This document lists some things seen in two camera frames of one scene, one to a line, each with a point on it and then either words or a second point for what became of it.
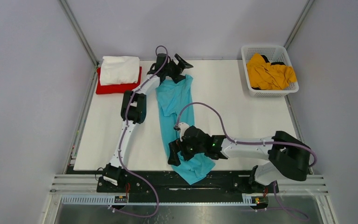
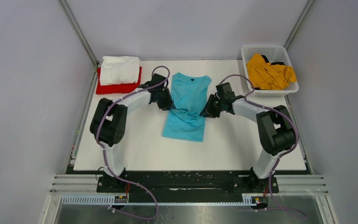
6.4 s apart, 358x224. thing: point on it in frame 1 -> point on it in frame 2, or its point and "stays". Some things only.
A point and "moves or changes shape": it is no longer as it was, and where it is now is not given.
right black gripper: [175, 146] -> [208, 110]
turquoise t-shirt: [176, 103] moves or changes shape
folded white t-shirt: [119, 70] stays
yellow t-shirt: [263, 75] stays
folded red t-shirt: [116, 88] stays
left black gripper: [175, 76] -> [168, 104]
